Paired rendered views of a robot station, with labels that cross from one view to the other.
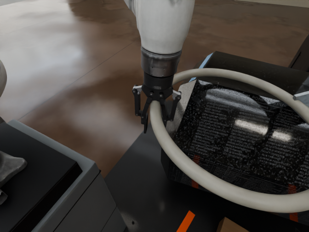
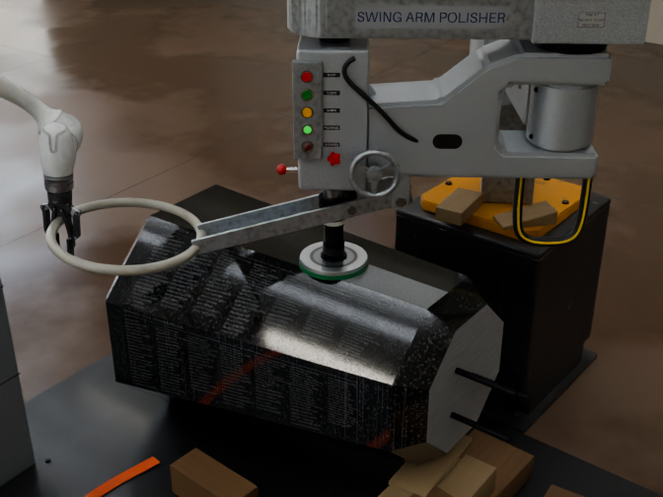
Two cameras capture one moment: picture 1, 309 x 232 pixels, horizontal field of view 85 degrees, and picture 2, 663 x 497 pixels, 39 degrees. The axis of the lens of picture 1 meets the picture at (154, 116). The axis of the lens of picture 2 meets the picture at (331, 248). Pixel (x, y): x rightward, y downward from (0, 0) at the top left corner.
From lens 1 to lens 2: 271 cm
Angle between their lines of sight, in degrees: 19
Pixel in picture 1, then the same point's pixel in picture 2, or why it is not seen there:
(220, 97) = (170, 238)
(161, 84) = (56, 198)
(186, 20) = (63, 159)
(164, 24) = (49, 161)
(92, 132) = (18, 340)
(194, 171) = (56, 248)
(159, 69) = (52, 187)
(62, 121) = not seen: outside the picture
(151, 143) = not seen: hidden behind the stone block
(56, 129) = not seen: outside the picture
